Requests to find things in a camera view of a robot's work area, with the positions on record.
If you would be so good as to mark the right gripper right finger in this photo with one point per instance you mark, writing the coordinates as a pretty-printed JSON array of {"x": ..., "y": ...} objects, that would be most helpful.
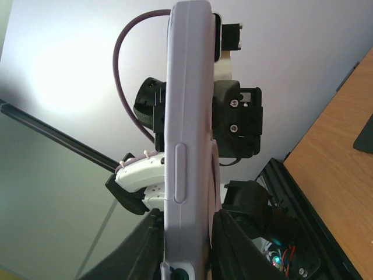
[{"x": 233, "y": 254}]

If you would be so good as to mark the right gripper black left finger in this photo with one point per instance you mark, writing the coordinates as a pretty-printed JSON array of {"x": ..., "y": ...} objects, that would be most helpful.
[{"x": 138, "y": 257}]

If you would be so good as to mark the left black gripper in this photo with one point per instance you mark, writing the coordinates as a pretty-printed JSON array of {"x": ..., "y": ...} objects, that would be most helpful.
[{"x": 237, "y": 112}]

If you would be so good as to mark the black phone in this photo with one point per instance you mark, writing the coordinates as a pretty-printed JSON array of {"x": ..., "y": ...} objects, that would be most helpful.
[
  {"x": 364, "y": 141},
  {"x": 217, "y": 34}
]

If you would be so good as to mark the lavender phone case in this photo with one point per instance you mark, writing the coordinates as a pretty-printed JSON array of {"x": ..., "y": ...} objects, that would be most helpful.
[{"x": 192, "y": 179}]

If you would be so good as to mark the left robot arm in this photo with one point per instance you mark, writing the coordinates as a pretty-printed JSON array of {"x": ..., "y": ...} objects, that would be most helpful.
[{"x": 138, "y": 182}]

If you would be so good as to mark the small green led board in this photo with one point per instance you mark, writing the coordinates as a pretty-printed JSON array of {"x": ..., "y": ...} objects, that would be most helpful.
[{"x": 281, "y": 258}]

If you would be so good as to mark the left black frame post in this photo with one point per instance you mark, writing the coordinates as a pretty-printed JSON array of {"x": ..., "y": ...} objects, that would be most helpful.
[{"x": 58, "y": 136}]

